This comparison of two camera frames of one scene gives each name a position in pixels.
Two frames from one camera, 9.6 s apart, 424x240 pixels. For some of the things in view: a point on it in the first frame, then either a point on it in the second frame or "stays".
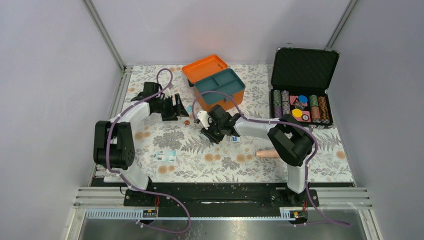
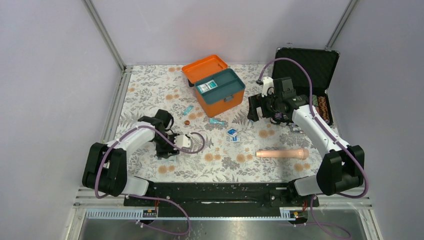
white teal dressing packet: x=166 y=155 stays
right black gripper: x=208 y=134 → x=258 y=101
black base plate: x=226 y=194 stays
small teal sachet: x=189 y=109 stays
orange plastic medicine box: x=211 y=74 stays
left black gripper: x=170 y=115 → x=165 y=152
